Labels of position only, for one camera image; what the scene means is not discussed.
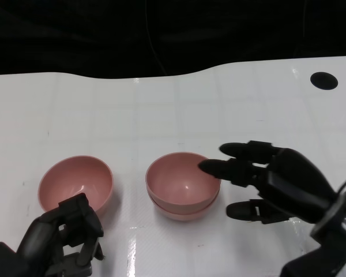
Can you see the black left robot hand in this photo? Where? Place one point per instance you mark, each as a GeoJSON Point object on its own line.
{"type": "Point", "coordinates": [75, 225]}

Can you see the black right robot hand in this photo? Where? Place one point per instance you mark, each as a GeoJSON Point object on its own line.
{"type": "Point", "coordinates": [294, 184]}

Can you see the pink plastic bowl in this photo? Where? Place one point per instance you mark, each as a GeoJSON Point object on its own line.
{"type": "Point", "coordinates": [184, 215]}
{"type": "Point", "coordinates": [178, 181]}
{"type": "Point", "coordinates": [78, 179]}

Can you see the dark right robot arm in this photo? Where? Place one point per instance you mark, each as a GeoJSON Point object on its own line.
{"type": "Point", "coordinates": [337, 216]}

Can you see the black round table grommet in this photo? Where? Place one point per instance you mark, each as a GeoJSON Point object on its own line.
{"type": "Point", "coordinates": [324, 81]}

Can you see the black backdrop curtain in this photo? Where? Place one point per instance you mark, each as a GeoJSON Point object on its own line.
{"type": "Point", "coordinates": [75, 34]}

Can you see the black right wrist camera housing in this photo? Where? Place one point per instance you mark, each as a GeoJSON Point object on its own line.
{"type": "Point", "coordinates": [314, 264]}

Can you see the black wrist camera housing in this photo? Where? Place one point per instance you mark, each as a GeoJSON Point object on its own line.
{"type": "Point", "coordinates": [0, 259]}
{"type": "Point", "coordinates": [314, 264]}

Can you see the black left wrist camera housing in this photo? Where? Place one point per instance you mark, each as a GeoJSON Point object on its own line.
{"type": "Point", "coordinates": [0, 259]}

